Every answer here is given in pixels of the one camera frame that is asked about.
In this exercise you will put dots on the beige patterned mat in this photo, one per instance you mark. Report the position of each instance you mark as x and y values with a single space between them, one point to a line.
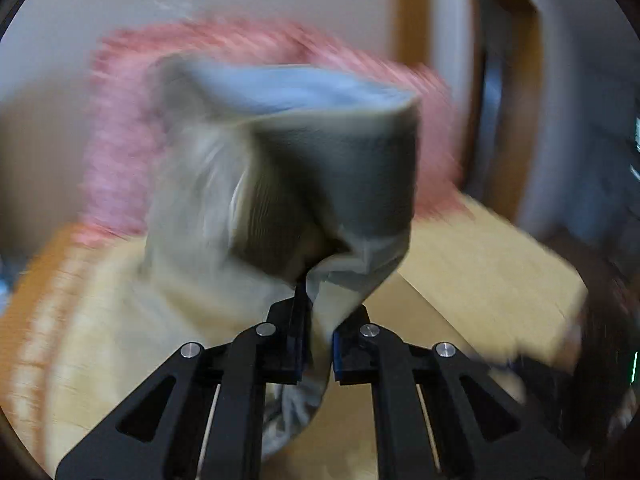
480 280

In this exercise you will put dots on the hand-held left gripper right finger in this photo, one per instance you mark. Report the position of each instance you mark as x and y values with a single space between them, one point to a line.
345 355

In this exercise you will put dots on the wooden door frame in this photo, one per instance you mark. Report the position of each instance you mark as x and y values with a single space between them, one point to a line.
522 85

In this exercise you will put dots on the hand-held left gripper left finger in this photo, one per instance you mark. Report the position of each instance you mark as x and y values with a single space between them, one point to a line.
296 351

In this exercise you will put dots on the grey pants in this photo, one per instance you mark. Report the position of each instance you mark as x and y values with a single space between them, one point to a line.
280 160

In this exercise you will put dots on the pink fuzzy blanket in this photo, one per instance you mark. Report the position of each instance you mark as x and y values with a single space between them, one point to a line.
125 125

